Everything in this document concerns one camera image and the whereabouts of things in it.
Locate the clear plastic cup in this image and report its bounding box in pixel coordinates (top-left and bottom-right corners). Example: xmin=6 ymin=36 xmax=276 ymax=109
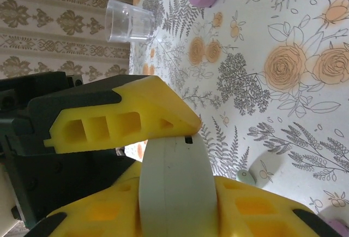
xmin=104 ymin=0 xmax=156 ymax=43

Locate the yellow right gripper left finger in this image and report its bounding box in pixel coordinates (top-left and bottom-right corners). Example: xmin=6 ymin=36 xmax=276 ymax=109
xmin=27 ymin=162 xmax=145 ymax=237

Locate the mint green wireless earbud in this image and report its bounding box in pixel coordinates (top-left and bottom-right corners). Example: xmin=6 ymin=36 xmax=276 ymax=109
xmin=236 ymin=169 xmax=256 ymax=186

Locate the mint green earbud charging case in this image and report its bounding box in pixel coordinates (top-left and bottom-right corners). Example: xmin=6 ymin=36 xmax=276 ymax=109
xmin=138 ymin=135 xmax=219 ymax=237

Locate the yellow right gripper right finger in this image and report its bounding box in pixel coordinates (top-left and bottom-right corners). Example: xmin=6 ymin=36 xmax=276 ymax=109
xmin=214 ymin=176 xmax=344 ymax=237

